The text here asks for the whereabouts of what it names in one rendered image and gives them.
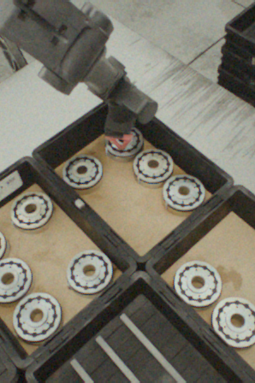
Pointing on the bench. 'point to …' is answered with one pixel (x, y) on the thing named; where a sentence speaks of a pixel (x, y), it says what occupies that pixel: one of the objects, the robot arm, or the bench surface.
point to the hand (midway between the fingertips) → (123, 137)
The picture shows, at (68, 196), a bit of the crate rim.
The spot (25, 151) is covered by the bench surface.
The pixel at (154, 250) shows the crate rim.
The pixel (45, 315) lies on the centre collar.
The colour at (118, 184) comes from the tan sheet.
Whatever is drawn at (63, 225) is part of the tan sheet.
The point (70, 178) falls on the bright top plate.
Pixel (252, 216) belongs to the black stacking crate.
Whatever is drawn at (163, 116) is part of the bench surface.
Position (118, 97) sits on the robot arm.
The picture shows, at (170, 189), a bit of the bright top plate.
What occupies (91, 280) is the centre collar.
